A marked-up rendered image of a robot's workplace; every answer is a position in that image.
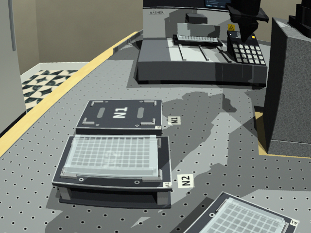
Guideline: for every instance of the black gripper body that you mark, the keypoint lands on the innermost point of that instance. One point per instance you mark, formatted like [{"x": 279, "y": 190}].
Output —
[{"x": 247, "y": 12}]

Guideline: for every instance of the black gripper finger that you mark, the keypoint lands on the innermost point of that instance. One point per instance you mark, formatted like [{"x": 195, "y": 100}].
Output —
[
  {"x": 251, "y": 29},
  {"x": 243, "y": 31}
]

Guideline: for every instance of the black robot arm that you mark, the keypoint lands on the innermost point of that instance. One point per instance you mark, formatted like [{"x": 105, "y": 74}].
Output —
[{"x": 302, "y": 19}]

